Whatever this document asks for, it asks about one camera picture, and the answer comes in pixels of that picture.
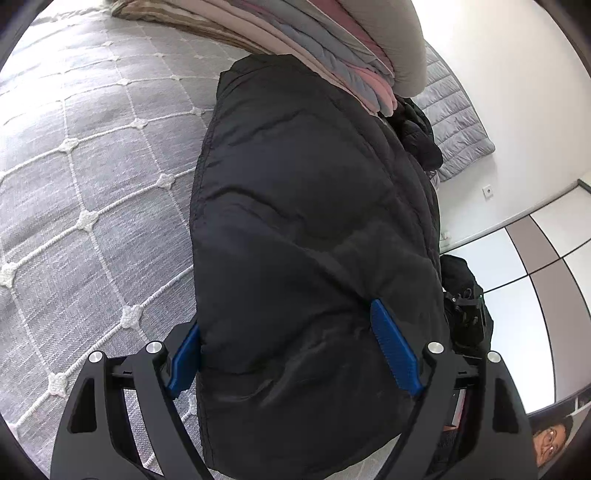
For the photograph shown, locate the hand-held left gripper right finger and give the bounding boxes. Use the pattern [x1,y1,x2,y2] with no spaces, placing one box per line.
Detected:
[370,299,539,480]

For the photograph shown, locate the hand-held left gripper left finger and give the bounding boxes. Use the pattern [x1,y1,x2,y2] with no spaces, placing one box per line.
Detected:
[48,322,204,480]

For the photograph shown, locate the black padded jacket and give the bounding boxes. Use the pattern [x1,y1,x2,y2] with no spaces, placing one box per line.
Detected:
[189,54,452,480]

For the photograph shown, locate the white and taupe wardrobe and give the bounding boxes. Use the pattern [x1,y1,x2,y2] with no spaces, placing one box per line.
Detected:
[438,170,591,416]

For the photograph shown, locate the person's head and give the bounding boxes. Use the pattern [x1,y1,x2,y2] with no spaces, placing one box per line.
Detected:
[531,413,576,480]

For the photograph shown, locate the grey quilted mattress pad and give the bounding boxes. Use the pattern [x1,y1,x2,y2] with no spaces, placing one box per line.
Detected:
[410,42,496,182]

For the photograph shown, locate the grey quilted bedspread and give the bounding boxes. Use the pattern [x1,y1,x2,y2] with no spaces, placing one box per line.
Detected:
[0,0,262,480]

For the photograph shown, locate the stack of folded quilts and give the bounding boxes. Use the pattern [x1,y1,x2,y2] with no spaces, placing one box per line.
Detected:
[110,0,399,117]

